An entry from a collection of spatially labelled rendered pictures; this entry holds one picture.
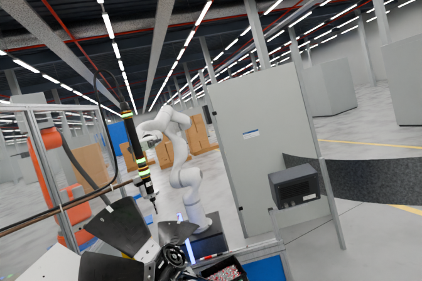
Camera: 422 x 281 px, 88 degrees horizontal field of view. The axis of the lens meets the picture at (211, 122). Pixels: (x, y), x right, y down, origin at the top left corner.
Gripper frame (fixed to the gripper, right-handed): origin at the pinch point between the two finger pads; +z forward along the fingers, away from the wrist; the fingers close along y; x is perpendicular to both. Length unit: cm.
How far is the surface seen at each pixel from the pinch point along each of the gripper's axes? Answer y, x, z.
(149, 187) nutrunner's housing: -0.6, -16.5, 6.3
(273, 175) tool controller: -60, -42, -31
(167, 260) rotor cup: -3.6, -40.9, 19.3
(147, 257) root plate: 5.9, -41.5, 12.9
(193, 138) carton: 51, -103, -796
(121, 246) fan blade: 14.6, -34.3, 12.3
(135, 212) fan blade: 10.2, -27.0, 1.4
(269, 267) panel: -43, -96, -30
